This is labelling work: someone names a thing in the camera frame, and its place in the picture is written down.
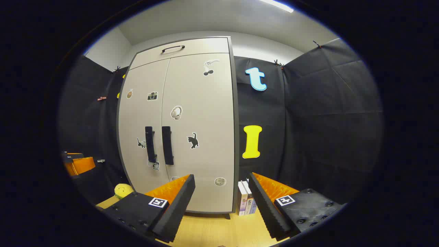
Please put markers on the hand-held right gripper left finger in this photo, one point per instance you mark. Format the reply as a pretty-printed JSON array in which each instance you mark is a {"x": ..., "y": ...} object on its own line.
[{"x": 178, "y": 209}]

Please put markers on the yellow plush toy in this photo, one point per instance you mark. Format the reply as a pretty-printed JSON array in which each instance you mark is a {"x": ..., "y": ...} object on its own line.
[{"x": 123, "y": 190}]

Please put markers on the beige cabinet door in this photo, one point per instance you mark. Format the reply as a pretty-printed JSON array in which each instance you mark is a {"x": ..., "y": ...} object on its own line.
[
  {"x": 205, "y": 137},
  {"x": 137, "y": 116}
]

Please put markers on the white paperback book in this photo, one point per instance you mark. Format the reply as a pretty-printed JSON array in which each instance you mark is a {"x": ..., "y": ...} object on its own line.
[
  {"x": 241, "y": 199},
  {"x": 249, "y": 204}
]

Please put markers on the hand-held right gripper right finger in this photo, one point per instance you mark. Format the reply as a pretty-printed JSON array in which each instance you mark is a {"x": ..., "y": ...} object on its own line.
[{"x": 265, "y": 209}]

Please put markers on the blue paperback book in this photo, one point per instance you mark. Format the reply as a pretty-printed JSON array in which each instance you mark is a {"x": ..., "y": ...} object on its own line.
[{"x": 254, "y": 207}]

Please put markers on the beige double-door shoe cabinet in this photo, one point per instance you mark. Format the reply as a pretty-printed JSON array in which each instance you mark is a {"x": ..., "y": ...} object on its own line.
[{"x": 205, "y": 46}]

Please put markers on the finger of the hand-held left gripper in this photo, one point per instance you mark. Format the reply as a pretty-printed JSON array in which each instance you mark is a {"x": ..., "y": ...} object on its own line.
[
  {"x": 72, "y": 156},
  {"x": 82, "y": 165}
]

